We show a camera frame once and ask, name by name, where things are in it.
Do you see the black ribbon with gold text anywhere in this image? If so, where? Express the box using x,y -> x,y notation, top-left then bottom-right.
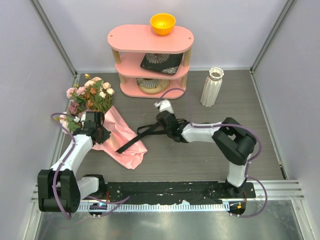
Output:
116,122 -> 173,154

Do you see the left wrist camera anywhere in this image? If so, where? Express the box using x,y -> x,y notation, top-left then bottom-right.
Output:
73,112 -> 86,124

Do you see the aluminium rail frame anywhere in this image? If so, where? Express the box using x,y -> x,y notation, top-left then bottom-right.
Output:
33,180 -> 304,215

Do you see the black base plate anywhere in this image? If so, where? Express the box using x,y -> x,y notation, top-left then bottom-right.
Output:
99,181 -> 256,205

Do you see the peach and orange flower bunch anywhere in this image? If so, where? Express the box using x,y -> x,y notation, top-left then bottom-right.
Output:
66,74 -> 115,114

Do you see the pink three-tier shelf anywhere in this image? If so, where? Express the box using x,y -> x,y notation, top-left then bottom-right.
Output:
107,24 -> 194,99

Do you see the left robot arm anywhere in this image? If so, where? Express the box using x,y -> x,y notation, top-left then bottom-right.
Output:
37,111 -> 111,219

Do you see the orange plastic bowl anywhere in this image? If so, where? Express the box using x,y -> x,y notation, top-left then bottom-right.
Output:
150,13 -> 176,36

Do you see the black floral square plate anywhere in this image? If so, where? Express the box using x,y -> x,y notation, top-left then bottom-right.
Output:
140,53 -> 184,75

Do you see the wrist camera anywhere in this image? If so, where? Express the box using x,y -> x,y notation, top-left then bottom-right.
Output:
154,99 -> 174,114
73,112 -> 86,124

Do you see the pink wrapping paper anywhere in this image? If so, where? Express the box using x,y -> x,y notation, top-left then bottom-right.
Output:
92,106 -> 148,170

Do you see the pale pink flower stem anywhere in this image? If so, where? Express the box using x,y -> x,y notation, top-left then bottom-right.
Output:
53,111 -> 81,134

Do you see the white ribbed ceramic vase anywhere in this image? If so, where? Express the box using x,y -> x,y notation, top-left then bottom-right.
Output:
200,67 -> 224,107

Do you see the mauve pink flower bunch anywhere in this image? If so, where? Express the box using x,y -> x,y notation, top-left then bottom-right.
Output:
68,101 -> 83,116

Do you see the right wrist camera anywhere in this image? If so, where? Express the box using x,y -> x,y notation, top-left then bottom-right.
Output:
154,99 -> 174,114

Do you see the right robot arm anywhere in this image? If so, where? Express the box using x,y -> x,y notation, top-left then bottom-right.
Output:
156,110 -> 257,198

